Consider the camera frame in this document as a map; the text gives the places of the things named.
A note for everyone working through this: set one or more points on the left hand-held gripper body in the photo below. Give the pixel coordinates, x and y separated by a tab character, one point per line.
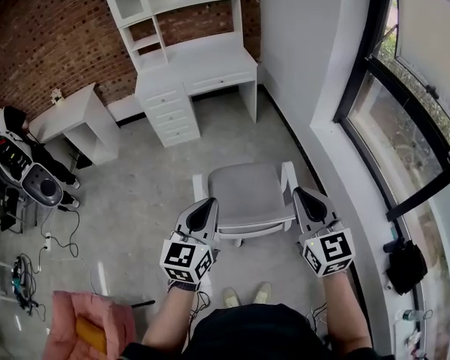
187	255

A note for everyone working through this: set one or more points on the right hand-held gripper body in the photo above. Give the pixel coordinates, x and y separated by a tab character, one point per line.
332	251

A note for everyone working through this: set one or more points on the grey and white chair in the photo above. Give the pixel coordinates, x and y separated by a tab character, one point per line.
243	189

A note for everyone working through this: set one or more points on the person's left forearm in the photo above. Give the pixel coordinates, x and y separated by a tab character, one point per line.
168	313

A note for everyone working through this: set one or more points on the person's right forearm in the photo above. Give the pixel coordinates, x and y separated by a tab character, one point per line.
345	306

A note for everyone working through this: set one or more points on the person's left shoe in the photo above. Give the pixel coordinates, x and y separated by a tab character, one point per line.
231	298

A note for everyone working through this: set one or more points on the person's shoe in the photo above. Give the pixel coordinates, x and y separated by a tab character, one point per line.
231	298
262	293

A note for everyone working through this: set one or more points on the black rod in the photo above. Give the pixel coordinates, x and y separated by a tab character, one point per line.
142	304

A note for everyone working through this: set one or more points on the black bag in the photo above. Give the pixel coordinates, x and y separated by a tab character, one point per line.
407	266

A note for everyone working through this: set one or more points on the person's right shoe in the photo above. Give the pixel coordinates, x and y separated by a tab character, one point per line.
262	293

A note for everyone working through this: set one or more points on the person's black clothing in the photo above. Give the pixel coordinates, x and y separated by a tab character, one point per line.
255	332

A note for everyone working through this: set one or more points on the clear water bottle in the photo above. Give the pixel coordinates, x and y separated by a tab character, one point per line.
412	315

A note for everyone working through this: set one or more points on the yellow block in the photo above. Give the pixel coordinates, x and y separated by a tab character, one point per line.
92	334

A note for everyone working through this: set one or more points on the white power strip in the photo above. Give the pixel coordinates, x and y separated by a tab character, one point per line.
48	240

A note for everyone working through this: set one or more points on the pink cloth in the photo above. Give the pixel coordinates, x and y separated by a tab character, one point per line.
63	324

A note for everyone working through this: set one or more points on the black framed window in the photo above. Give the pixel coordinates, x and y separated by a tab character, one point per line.
363	88

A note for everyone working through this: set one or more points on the small white side table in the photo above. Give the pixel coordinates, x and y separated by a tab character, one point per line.
78	111

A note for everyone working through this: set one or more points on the black equipment stand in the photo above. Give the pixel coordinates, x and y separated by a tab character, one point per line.
7	208

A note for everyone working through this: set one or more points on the white desk with hutch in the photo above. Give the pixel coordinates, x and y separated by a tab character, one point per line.
206	62

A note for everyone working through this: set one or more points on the small potted flower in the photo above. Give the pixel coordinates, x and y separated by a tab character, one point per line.
57	98

